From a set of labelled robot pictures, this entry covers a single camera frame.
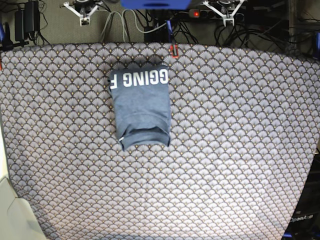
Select blue T-shirt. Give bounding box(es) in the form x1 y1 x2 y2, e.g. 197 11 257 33
109 65 171 150

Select black power strip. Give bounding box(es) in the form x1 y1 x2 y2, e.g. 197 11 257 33
188 9 245 22

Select black power adapter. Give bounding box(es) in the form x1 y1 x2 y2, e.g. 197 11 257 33
14 0 40 42

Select black box under table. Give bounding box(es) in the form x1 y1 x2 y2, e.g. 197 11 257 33
144 26 169 43

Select red table clamp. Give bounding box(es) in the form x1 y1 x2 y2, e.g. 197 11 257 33
170 44 179 59

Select fan-patterned tablecloth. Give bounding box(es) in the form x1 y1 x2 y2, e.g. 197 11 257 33
0 43 320 240

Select beige plastic bin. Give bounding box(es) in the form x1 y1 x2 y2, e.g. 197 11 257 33
0 130 46 240

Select black OpenArm base stand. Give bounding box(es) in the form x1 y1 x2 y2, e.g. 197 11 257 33
282 153 320 240

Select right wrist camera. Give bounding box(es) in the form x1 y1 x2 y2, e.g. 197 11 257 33
79 17 90 27

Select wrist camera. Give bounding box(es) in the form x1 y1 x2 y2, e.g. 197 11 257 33
79 17 90 27
222 17 235 27

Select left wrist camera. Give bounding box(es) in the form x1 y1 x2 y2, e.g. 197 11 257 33
222 17 235 27

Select blue camera mount bracket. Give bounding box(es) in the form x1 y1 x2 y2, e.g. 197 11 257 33
120 0 191 10

